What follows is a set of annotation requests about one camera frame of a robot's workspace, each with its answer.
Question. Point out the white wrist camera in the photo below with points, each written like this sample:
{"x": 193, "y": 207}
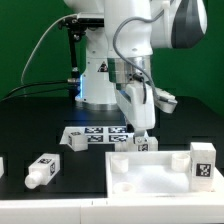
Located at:
{"x": 166, "y": 102}

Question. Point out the white sheet with markers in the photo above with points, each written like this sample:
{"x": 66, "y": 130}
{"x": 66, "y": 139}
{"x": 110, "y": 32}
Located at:
{"x": 98, "y": 134}

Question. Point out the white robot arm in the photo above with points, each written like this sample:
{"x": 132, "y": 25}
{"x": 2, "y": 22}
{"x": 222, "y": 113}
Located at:
{"x": 121, "y": 36}

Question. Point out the camera on stand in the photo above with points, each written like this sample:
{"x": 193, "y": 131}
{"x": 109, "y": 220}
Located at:
{"x": 82, "y": 21}

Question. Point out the white square tabletop tray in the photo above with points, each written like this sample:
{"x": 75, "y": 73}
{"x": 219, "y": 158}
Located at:
{"x": 155, "y": 173}

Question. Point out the black camera stand pole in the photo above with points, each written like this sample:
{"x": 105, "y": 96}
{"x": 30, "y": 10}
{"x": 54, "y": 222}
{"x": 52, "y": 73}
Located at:
{"x": 74, "y": 88}

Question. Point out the white left fence piece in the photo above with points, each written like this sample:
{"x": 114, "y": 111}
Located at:
{"x": 1, "y": 166}

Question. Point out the white front fence bar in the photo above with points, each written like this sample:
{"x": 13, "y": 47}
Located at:
{"x": 165, "y": 210}

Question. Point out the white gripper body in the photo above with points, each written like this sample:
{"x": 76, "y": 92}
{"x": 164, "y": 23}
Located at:
{"x": 137, "y": 106}

